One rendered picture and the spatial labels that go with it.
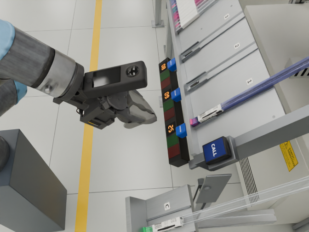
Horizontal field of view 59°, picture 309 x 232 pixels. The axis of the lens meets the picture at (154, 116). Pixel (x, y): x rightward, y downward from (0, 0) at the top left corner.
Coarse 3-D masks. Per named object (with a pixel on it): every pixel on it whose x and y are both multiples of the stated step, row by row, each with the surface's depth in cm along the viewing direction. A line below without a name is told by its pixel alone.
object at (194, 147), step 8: (168, 0) 89; (168, 8) 87; (176, 32) 81; (176, 40) 78; (176, 48) 76; (176, 56) 75; (176, 64) 73; (184, 72) 72; (184, 80) 70; (184, 88) 68; (184, 96) 66; (184, 104) 65; (184, 112) 64; (192, 112) 65; (192, 128) 62; (192, 136) 60; (192, 144) 59; (192, 152) 58
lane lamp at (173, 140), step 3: (174, 135) 68; (168, 138) 69; (171, 138) 69; (174, 138) 68; (177, 138) 67; (168, 141) 69; (171, 141) 68; (174, 141) 68; (177, 141) 67; (168, 144) 69; (171, 144) 68; (174, 144) 67; (168, 147) 68
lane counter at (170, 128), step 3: (171, 123) 71; (174, 123) 70; (168, 126) 71; (171, 126) 70; (174, 126) 70; (168, 129) 71; (171, 129) 70; (174, 129) 69; (168, 132) 70; (171, 132) 70
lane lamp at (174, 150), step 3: (177, 144) 66; (171, 147) 68; (174, 147) 67; (177, 147) 66; (168, 150) 68; (171, 150) 67; (174, 150) 66; (177, 150) 66; (168, 153) 67; (171, 153) 67; (174, 153) 66; (177, 153) 65; (168, 156) 67; (171, 156) 66; (174, 156) 66
